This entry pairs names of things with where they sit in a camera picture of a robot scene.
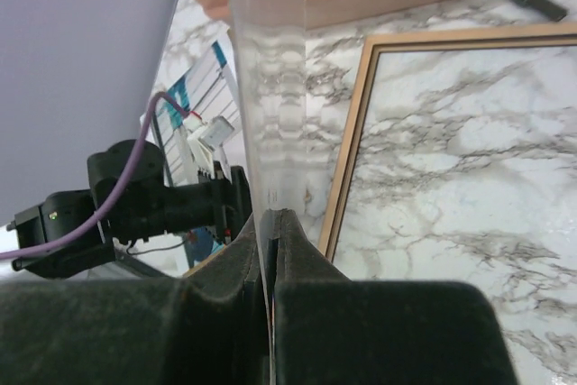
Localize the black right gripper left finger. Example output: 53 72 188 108
1 222 270 384

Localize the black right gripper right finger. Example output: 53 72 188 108
272 209 517 385

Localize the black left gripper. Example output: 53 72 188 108
8 140 252 280

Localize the blue wooden picture frame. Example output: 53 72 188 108
318 23 576 261

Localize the clear acrylic frame pane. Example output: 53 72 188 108
229 0 306 384

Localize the photo print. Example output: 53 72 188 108
134 36 247 277

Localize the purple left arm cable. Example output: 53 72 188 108
0 91 190 262

